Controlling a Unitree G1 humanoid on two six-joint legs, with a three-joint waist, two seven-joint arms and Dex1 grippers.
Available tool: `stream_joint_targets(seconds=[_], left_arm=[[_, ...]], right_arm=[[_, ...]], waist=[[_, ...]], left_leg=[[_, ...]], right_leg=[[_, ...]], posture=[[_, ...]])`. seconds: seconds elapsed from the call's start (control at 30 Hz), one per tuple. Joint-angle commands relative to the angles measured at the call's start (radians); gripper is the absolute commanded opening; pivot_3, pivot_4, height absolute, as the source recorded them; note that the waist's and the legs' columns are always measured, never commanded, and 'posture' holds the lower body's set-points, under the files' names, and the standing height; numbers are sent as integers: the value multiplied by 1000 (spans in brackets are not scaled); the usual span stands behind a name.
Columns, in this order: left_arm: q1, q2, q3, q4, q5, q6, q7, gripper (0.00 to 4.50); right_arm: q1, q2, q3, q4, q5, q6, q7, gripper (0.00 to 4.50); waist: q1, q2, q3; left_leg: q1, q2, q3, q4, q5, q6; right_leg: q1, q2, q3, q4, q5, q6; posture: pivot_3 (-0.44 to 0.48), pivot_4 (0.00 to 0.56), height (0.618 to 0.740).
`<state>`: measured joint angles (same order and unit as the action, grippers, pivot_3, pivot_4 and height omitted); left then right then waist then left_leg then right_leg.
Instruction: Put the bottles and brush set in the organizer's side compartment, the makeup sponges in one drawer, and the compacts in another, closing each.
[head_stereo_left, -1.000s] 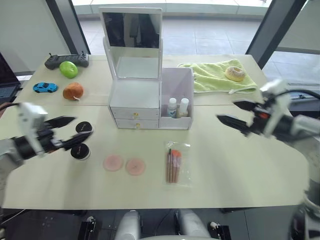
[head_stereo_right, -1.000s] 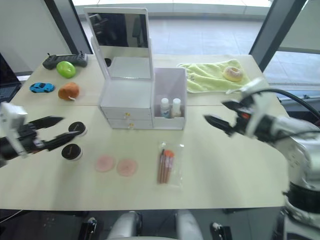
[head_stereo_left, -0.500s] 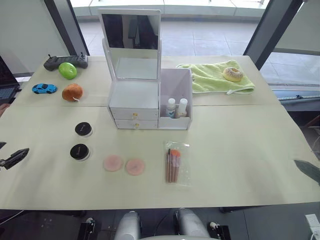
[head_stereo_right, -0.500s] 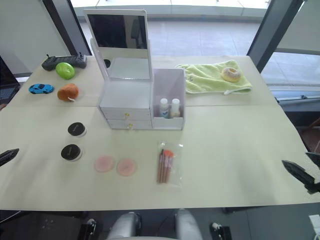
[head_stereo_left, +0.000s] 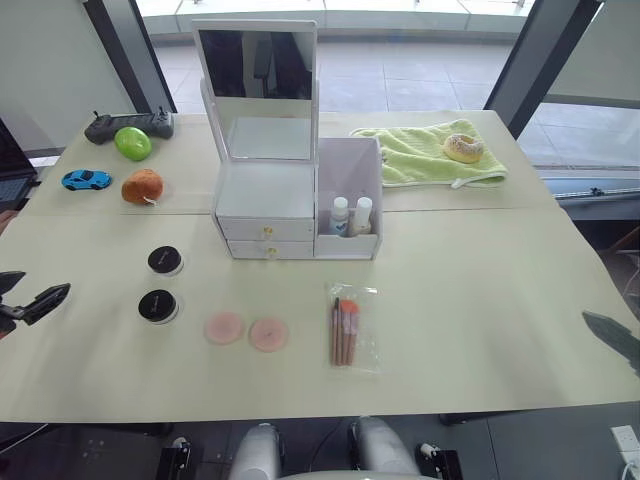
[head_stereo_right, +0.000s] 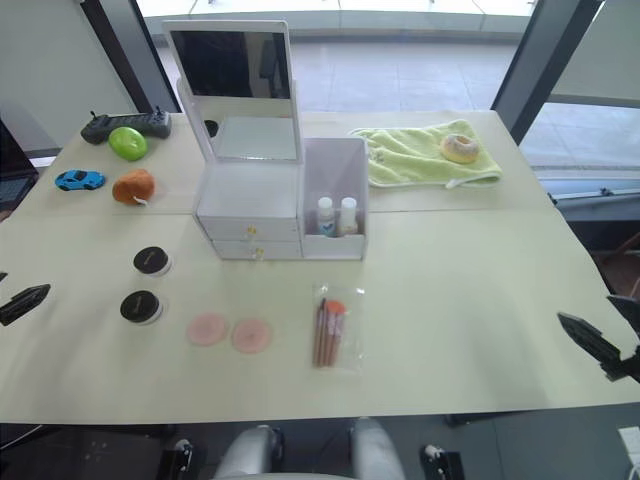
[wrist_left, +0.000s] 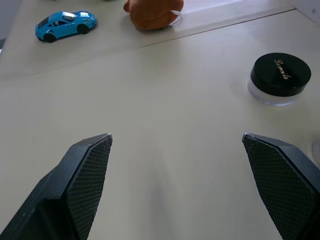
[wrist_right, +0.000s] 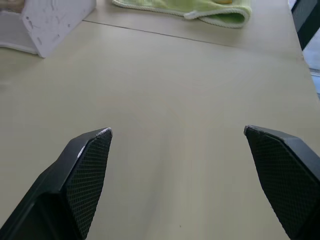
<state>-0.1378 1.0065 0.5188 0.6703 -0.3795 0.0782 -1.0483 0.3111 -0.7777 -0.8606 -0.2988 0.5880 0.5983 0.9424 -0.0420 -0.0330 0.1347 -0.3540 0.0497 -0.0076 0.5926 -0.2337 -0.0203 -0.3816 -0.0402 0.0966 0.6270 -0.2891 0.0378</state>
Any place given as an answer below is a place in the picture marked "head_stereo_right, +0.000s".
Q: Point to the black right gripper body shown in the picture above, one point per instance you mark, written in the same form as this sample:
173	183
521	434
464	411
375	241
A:
625	369

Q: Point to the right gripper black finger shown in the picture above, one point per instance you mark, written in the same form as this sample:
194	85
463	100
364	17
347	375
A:
590	337
629	310

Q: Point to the white drawer with gold knob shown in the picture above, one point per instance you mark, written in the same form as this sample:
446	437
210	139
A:
225	227
230	250

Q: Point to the round pink makeup sponge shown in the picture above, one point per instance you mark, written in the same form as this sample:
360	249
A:
206	329
252	336

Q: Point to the white cosmetic organizer box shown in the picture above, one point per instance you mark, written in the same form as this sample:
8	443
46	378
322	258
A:
250	185

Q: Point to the black laptop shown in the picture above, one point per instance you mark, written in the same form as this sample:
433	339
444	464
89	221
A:
10	190

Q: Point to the round black compact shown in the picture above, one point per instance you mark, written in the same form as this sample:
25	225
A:
151	260
140	307

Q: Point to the blue toy car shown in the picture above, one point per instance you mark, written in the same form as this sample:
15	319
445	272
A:
77	180

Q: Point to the orange plush toy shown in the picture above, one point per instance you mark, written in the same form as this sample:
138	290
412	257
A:
132	187

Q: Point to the green toy apple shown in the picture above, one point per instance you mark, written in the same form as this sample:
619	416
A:
128	144

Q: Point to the black box with white knob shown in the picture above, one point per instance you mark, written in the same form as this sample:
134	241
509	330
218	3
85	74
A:
442	465
175	462

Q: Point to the dark grey remote controller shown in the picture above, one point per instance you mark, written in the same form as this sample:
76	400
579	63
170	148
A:
150	125

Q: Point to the sprinkled toy donut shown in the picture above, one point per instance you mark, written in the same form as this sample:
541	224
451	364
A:
450	150

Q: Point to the silver robot right thigh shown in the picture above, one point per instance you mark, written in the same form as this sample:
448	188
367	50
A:
375	450

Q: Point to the silver robot thigh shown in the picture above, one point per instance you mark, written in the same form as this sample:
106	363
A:
375	450
247	455

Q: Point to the black round table grommet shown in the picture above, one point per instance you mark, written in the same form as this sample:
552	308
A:
210	128

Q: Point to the light green towel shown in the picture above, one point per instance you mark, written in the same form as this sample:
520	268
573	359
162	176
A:
410	155

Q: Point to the small bottle with beige contents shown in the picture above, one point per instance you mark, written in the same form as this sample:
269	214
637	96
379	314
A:
348	220

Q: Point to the silver robot left thigh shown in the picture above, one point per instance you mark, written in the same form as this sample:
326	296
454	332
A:
247	455

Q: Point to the small bottle with blue label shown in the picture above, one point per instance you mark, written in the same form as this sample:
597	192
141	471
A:
326	220

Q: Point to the white framed tilting mirror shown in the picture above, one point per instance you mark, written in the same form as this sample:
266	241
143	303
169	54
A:
230	60

